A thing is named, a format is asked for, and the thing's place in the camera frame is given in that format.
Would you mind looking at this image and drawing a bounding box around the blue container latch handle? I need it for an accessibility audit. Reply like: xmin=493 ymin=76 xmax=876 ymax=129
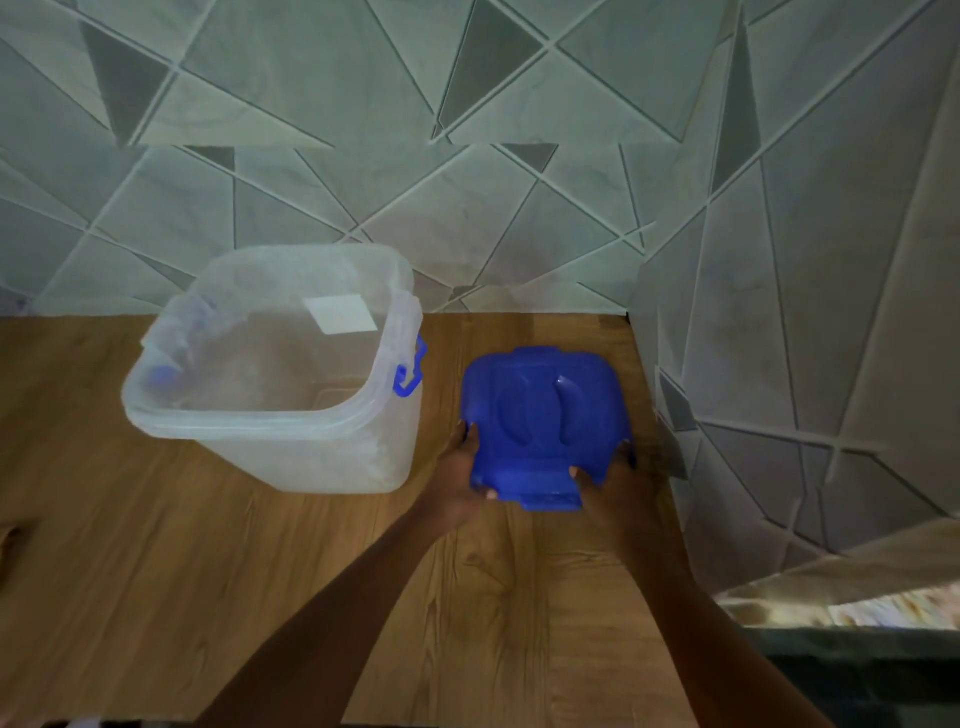
xmin=393 ymin=334 xmax=429 ymax=397

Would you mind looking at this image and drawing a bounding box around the blue plastic container lid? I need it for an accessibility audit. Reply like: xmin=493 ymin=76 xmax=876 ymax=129
xmin=459 ymin=345 xmax=635 ymax=513

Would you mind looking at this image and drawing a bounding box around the clear plastic storage container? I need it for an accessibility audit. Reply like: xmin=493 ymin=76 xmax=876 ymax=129
xmin=121 ymin=243 xmax=429 ymax=496

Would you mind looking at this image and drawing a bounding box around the person's right hand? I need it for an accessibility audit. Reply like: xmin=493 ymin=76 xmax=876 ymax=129
xmin=568 ymin=441 xmax=678 ymax=543

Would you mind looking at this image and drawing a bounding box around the person's left hand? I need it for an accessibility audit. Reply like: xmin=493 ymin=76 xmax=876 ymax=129
xmin=422 ymin=421 xmax=499 ymax=531

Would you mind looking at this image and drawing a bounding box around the person's right forearm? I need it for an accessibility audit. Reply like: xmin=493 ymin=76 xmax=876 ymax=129
xmin=616 ymin=517 xmax=837 ymax=728

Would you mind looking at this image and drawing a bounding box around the person's left forearm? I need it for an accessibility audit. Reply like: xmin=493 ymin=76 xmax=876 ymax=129
xmin=191 ymin=501 xmax=470 ymax=728

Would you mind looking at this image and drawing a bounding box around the white paper label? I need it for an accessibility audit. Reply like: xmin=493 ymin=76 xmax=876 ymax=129
xmin=302 ymin=293 xmax=379 ymax=336

